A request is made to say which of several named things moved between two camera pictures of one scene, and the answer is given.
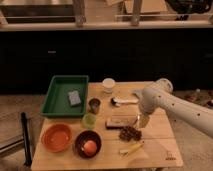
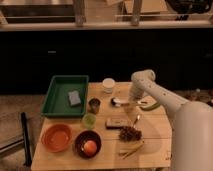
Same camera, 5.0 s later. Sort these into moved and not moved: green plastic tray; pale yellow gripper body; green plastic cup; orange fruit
Moved: pale yellow gripper body
Not moved: green plastic tray; green plastic cup; orange fruit
